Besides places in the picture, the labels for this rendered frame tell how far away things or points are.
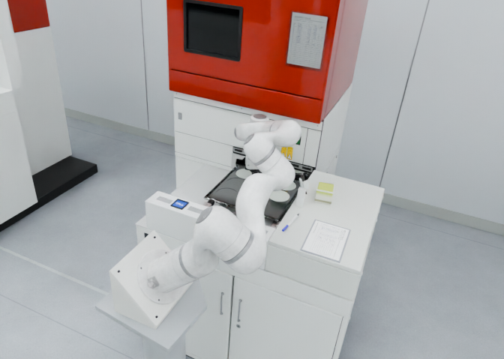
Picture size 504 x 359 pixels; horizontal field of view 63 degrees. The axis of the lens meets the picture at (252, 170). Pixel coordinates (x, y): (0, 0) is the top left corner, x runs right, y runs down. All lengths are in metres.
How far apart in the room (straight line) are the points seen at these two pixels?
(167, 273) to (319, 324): 0.67
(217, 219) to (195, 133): 1.17
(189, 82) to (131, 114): 2.48
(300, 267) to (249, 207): 0.40
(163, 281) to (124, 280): 0.12
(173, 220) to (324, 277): 0.64
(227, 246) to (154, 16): 3.15
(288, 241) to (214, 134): 0.87
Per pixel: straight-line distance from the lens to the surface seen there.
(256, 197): 1.28
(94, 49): 4.61
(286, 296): 1.69
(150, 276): 1.43
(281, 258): 1.57
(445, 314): 2.94
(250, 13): 1.89
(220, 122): 2.16
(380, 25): 3.31
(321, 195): 1.78
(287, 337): 1.85
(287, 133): 1.49
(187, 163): 2.38
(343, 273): 1.53
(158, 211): 1.75
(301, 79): 1.86
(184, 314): 1.49
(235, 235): 1.15
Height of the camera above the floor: 1.94
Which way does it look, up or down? 30 degrees down
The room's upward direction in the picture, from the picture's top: 5 degrees clockwise
